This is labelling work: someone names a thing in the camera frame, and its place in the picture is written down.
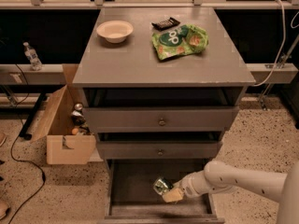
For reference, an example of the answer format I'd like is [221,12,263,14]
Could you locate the white bowl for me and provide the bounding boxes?
[96,21,134,44]

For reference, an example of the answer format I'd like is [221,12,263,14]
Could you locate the green chip bag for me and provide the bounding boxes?
[151,24,208,61]

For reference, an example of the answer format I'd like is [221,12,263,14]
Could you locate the cardboard box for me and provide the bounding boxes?
[31,64,102,164]

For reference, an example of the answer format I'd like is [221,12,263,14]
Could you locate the black floor cable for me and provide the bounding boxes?
[0,63,47,224]

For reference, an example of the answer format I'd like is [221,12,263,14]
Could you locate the grey top drawer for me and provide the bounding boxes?
[83,106,239,133]

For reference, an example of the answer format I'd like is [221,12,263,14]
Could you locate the black chocolate bar wrapper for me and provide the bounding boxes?
[151,17,180,31]

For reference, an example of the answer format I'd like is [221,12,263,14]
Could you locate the grey open bottom drawer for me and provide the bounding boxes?
[99,159,224,224]

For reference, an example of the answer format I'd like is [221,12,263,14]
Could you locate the clear plastic water bottle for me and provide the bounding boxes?
[23,42,42,71]

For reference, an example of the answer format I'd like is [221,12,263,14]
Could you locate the grey middle drawer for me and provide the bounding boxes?
[97,141,222,160]

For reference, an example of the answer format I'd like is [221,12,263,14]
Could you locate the white cable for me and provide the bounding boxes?
[251,0,299,88]

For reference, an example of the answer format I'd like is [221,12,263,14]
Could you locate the grey drawer cabinet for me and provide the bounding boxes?
[72,7,257,224]

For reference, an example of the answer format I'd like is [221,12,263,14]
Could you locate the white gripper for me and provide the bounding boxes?
[163,171,207,203]

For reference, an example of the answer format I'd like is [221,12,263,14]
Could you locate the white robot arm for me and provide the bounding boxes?
[162,161,299,224]

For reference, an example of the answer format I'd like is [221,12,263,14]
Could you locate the items in cardboard box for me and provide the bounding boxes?
[71,103,91,135]

